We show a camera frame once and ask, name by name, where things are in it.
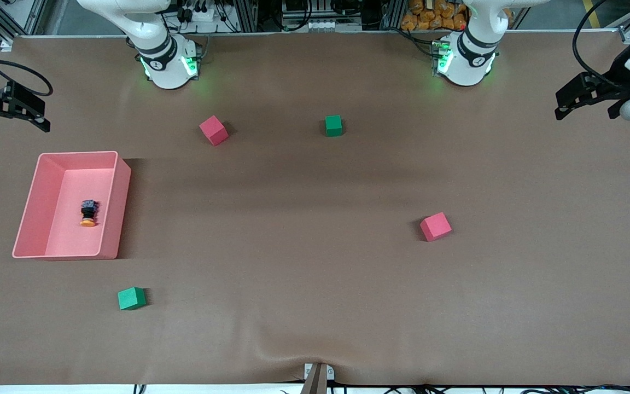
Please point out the white connector strip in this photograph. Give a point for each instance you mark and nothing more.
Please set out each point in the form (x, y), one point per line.
(334, 25)

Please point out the brown camera stand bar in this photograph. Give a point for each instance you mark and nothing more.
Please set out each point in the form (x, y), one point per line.
(315, 383)

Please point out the red foam cube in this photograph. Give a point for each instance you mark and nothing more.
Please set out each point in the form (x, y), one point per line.
(214, 130)
(436, 227)

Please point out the grey metal bracket plate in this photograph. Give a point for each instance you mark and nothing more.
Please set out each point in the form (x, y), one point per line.
(330, 372)

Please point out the pink plastic bin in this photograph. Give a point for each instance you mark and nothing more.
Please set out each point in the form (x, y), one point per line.
(74, 202)

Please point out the white power strip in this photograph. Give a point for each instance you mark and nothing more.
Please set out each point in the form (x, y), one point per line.
(200, 15)

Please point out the brown table mat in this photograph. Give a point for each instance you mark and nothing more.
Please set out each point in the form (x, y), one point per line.
(315, 273)

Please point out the orange capped black button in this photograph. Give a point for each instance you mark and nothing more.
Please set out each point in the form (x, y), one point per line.
(88, 213)

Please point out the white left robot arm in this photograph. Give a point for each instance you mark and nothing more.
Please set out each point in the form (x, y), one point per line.
(471, 60)

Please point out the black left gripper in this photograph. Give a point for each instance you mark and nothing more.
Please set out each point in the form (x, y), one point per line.
(615, 76)

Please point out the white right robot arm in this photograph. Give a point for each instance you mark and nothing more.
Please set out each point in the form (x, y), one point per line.
(164, 65)

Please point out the bag of orange items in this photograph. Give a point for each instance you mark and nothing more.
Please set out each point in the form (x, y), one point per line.
(432, 16)

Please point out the green foam cube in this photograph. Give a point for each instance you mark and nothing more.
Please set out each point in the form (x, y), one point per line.
(333, 126)
(131, 299)

